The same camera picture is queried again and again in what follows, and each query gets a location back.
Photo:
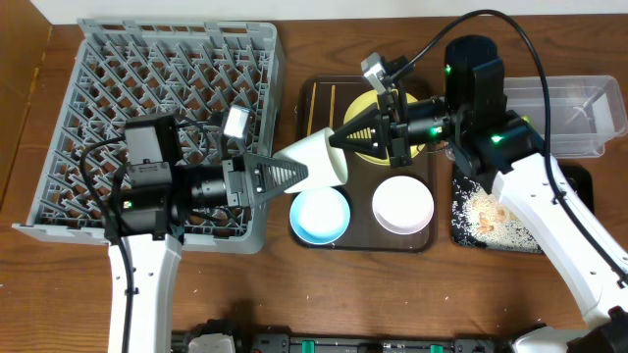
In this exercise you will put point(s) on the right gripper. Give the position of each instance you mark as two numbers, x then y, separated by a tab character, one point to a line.
393	132

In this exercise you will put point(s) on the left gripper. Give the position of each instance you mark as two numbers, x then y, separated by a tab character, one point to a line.
235	181

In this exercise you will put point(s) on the white cup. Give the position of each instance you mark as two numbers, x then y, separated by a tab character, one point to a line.
326	165

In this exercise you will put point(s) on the white pink bowl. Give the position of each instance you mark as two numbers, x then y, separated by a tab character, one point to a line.
403	205

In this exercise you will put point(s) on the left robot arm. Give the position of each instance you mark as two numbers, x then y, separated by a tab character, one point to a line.
152	198

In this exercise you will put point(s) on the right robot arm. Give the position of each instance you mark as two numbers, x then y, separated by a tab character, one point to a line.
500	150

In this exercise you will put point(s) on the grey dishwasher rack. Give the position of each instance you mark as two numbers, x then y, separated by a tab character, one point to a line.
128	68

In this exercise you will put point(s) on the yellow plate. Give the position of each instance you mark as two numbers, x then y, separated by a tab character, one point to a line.
360	103

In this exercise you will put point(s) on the blue bowl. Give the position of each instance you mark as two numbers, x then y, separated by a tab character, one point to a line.
319	216

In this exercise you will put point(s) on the dark brown serving tray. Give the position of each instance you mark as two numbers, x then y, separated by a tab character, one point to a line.
364	232

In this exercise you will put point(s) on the clear plastic bin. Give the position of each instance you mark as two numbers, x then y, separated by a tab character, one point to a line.
586	111

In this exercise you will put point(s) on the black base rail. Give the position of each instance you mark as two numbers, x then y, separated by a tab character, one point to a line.
227	336

